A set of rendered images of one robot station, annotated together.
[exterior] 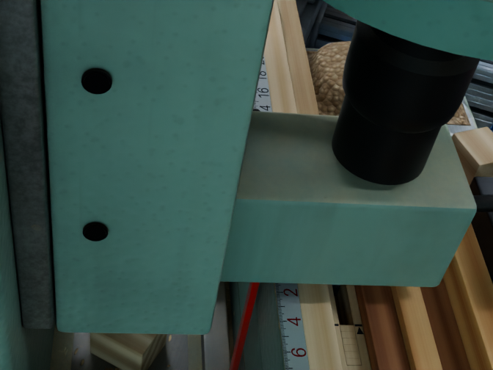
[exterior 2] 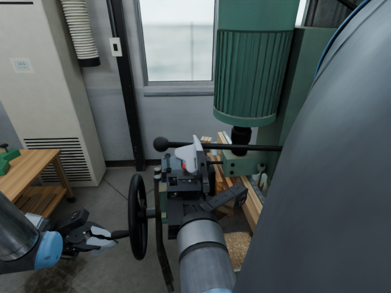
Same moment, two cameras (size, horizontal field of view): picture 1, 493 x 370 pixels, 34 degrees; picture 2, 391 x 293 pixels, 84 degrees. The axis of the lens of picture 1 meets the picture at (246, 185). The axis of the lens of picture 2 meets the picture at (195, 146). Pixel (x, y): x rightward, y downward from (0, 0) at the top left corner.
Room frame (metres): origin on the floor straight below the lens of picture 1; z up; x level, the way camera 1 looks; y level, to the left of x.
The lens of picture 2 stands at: (0.91, -0.17, 1.41)
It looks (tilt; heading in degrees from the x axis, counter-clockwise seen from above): 31 degrees down; 184
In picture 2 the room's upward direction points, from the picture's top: straight up
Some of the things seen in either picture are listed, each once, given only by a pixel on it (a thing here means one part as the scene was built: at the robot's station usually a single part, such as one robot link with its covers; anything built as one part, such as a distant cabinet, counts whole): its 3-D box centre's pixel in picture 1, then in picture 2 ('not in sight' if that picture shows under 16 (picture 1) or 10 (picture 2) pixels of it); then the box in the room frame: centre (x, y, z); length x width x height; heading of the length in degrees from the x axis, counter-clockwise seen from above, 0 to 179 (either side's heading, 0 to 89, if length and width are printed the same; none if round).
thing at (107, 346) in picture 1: (129, 335); not in sight; (0.33, 0.06, 0.82); 0.04 x 0.04 x 0.03; 71
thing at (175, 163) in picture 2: not in sight; (178, 169); (0.36, -0.26, 0.99); 0.13 x 0.11 x 0.06; 12
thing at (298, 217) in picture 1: (323, 206); (243, 163); (0.32, -0.05, 1.00); 0.14 x 0.07 x 0.09; 102
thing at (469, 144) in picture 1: (475, 163); not in sight; (0.47, -0.17, 0.92); 0.04 x 0.03 x 0.04; 31
